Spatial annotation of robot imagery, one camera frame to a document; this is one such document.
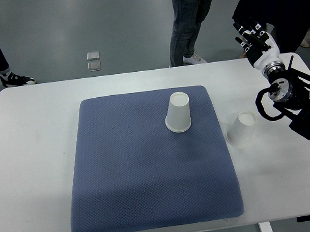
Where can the blue textured cushion mat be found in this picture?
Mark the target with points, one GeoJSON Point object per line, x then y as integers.
{"type": "Point", "coordinates": [132, 173]}

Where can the white paper cup on mat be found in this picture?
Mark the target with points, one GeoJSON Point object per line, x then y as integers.
{"type": "Point", "coordinates": [178, 118]}

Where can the white paper cup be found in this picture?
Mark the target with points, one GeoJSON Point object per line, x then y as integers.
{"type": "Point", "coordinates": [178, 118]}
{"type": "Point", "coordinates": [240, 132]}

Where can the person with black sneaker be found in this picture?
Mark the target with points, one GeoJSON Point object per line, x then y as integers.
{"type": "Point", "coordinates": [8, 78]}

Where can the black table control panel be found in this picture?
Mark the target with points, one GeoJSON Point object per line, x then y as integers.
{"type": "Point", "coordinates": [303, 218]}

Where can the upper silver floor plate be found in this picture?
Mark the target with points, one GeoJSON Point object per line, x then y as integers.
{"type": "Point", "coordinates": [93, 55]}

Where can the person in dark clothes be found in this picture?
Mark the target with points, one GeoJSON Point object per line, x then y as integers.
{"type": "Point", "coordinates": [290, 18]}

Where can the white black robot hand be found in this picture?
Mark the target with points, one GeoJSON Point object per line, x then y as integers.
{"type": "Point", "coordinates": [259, 46]}

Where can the person in grey jeans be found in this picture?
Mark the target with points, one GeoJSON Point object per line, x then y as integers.
{"type": "Point", "coordinates": [188, 17]}

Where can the white table leg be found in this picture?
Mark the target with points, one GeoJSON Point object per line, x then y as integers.
{"type": "Point", "coordinates": [265, 227]}

